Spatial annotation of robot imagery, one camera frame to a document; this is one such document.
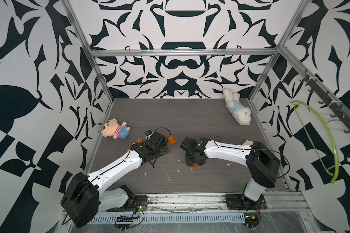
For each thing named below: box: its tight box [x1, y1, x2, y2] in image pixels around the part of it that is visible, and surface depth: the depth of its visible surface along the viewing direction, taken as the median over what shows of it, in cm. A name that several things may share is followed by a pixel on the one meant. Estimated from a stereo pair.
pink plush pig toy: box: [101, 118, 131, 140], surface depth 95 cm
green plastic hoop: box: [289, 100, 339, 184], surface depth 60 cm
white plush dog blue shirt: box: [222, 87, 252, 126], surface depth 104 cm
